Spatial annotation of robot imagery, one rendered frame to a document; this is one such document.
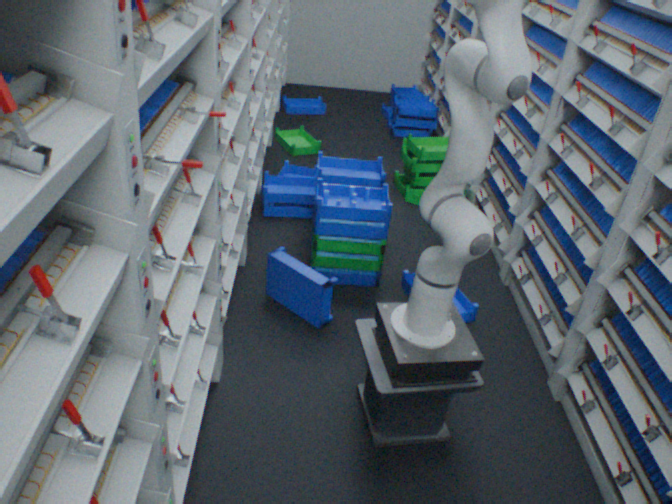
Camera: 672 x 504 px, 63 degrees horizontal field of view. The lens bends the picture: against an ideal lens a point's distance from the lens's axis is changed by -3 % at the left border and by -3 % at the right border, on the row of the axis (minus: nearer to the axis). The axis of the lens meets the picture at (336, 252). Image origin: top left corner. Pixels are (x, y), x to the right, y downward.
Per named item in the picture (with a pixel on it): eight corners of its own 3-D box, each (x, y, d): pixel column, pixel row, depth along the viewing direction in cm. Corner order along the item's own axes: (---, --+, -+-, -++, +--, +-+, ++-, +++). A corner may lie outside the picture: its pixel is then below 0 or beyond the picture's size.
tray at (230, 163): (242, 156, 219) (254, 124, 212) (216, 235, 168) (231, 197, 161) (192, 136, 214) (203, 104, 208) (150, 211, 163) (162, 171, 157)
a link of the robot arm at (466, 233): (444, 260, 161) (465, 186, 148) (481, 300, 147) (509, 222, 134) (408, 265, 156) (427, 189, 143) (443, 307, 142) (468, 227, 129)
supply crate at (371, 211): (385, 200, 244) (388, 183, 240) (389, 223, 227) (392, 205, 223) (316, 194, 242) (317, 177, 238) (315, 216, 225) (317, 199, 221)
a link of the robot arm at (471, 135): (440, 253, 142) (409, 220, 154) (479, 245, 146) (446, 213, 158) (480, 55, 113) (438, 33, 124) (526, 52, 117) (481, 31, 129)
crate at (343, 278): (375, 261, 261) (377, 246, 257) (378, 287, 244) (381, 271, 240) (310, 256, 259) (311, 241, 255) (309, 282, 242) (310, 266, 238)
